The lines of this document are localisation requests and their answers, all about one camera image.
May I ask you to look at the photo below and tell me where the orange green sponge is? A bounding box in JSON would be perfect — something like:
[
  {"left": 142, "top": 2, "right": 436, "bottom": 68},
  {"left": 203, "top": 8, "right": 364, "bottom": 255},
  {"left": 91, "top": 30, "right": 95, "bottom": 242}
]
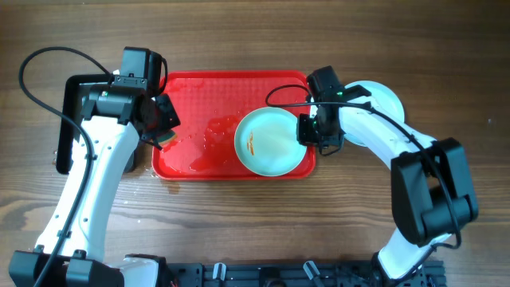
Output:
[{"left": 156, "top": 130, "right": 176, "bottom": 147}]

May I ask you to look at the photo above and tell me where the light blue plate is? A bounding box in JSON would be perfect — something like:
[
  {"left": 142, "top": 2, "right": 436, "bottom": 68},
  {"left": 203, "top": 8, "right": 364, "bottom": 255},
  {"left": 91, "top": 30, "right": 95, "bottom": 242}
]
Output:
[
  {"left": 345, "top": 81, "right": 406, "bottom": 122},
  {"left": 233, "top": 107, "right": 307, "bottom": 177}
]

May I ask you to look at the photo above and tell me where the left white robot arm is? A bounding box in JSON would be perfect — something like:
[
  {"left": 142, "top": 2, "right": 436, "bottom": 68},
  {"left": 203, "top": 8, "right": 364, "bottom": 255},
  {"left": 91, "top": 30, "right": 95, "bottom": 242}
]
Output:
[{"left": 9, "top": 47, "right": 180, "bottom": 286}]

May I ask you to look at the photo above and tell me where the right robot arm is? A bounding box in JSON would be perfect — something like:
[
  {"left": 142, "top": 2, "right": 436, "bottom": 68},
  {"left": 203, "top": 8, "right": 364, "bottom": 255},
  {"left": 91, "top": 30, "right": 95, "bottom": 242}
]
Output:
[{"left": 297, "top": 66, "right": 478, "bottom": 286}]

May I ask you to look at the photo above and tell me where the red plastic tray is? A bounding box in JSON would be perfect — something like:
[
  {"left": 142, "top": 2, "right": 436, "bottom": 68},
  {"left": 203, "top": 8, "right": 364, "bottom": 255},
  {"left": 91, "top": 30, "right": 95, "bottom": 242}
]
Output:
[{"left": 151, "top": 70, "right": 306, "bottom": 181}]

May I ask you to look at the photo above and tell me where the black water tray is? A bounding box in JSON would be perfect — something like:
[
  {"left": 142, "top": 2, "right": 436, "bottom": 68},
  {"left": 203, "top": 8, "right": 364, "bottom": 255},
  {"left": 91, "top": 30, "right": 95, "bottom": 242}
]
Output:
[{"left": 55, "top": 74, "right": 139, "bottom": 175}]

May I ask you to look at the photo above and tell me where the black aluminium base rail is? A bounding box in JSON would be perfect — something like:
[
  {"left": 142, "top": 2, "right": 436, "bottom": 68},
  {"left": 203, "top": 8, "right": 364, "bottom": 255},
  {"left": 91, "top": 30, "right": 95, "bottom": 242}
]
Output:
[{"left": 168, "top": 261, "right": 447, "bottom": 287}]

